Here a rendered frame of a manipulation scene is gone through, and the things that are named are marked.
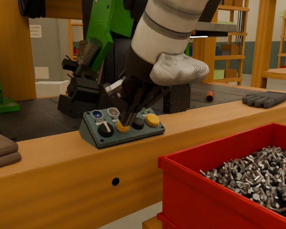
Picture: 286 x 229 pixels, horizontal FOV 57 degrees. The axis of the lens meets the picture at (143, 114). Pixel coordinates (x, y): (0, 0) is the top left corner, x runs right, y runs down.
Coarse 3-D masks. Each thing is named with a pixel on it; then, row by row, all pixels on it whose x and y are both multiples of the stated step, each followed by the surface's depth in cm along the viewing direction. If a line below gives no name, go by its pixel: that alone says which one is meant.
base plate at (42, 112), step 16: (192, 96) 95; (224, 96) 95; (240, 96) 95; (16, 112) 73; (32, 112) 73; (48, 112) 73; (160, 112) 73; (0, 128) 58; (16, 128) 58; (32, 128) 58; (48, 128) 58; (64, 128) 58
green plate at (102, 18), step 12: (108, 0) 67; (120, 0) 68; (96, 12) 72; (108, 12) 66; (120, 12) 69; (96, 24) 71; (108, 24) 66; (120, 24) 70; (132, 24) 72; (96, 36) 70; (120, 36) 73
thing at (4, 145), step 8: (0, 136) 44; (0, 144) 41; (8, 144) 41; (16, 144) 41; (0, 152) 40; (8, 152) 40; (16, 152) 41; (0, 160) 39; (8, 160) 40; (16, 160) 41
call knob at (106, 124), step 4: (100, 124) 48; (104, 124) 47; (108, 124) 48; (100, 128) 47; (104, 128) 47; (108, 128) 47; (112, 128) 48; (100, 132) 47; (104, 132) 47; (108, 132) 47; (112, 132) 47
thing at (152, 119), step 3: (150, 114) 54; (153, 114) 54; (147, 117) 53; (150, 117) 53; (153, 117) 53; (156, 117) 54; (147, 120) 53; (150, 120) 52; (153, 120) 53; (156, 120) 53; (159, 120) 54; (150, 123) 52; (153, 123) 52; (156, 123) 53
